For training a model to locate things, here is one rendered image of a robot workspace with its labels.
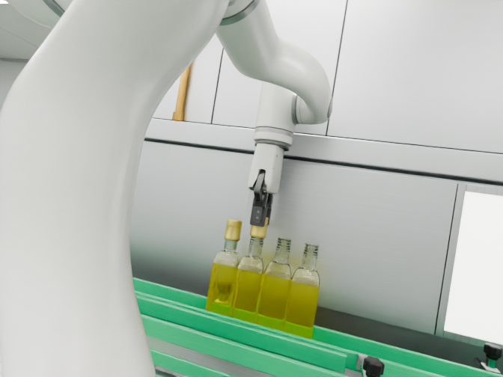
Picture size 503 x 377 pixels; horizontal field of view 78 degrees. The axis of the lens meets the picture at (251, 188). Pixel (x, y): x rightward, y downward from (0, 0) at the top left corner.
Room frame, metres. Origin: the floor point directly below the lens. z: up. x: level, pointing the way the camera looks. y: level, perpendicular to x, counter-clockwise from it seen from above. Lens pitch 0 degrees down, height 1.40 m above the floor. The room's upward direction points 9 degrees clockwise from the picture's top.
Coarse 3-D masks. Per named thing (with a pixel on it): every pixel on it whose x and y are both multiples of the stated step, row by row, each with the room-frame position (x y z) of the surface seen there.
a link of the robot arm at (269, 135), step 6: (258, 132) 0.65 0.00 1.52; (264, 132) 0.64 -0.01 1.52; (270, 132) 0.63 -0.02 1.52; (276, 132) 0.63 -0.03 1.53; (282, 132) 0.64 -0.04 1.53; (288, 132) 0.64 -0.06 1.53; (258, 138) 0.65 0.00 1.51; (264, 138) 0.64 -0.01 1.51; (270, 138) 0.63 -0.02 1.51; (276, 138) 0.63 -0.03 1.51; (282, 138) 0.64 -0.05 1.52; (288, 138) 0.65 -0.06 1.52; (282, 144) 0.65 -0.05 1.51; (288, 144) 0.66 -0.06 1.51
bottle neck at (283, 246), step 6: (282, 240) 0.65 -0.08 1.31; (288, 240) 0.65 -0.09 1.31; (276, 246) 0.66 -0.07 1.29; (282, 246) 0.65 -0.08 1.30; (288, 246) 0.65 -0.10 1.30; (276, 252) 0.66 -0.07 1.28; (282, 252) 0.65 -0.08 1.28; (288, 252) 0.65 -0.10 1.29; (276, 258) 0.66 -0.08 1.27; (282, 258) 0.65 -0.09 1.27
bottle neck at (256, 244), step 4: (252, 236) 0.67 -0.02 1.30; (252, 240) 0.66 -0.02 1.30; (256, 240) 0.66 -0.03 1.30; (260, 240) 0.66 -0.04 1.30; (252, 244) 0.66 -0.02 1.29; (256, 244) 0.66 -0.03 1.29; (260, 244) 0.66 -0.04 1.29; (252, 248) 0.66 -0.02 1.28; (256, 248) 0.66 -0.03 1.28; (260, 248) 0.66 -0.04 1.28; (252, 252) 0.66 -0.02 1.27; (256, 252) 0.66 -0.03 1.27; (260, 252) 0.67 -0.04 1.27; (252, 256) 0.66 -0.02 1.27; (256, 256) 0.66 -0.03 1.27; (260, 256) 0.67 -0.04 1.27
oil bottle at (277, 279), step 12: (276, 264) 0.65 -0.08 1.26; (288, 264) 0.66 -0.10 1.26; (264, 276) 0.65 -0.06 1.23; (276, 276) 0.64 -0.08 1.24; (288, 276) 0.63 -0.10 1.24; (264, 288) 0.64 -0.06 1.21; (276, 288) 0.64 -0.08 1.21; (288, 288) 0.63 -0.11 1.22; (264, 300) 0.64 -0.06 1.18; (276, 300) 0.63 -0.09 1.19; (264, 312) 0.64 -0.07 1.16; (276, 312) 0.63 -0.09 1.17; (264, 324) 0.64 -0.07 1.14; (276, 324) 0.63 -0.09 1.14
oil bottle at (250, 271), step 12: (240, 264) 0.66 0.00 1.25; (252, 264) 0.65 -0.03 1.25; (264, 264) 0.66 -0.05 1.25; (240, 276) 0.65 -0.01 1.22; (252, 276) 0.64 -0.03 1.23; (240, 288) 0.65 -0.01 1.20; (252, 288) 0.64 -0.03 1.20; (240, 300) 0.65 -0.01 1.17; (252, 300) 0.64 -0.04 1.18; (240, 312) 0.65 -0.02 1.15; (252, 312) 0.64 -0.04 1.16
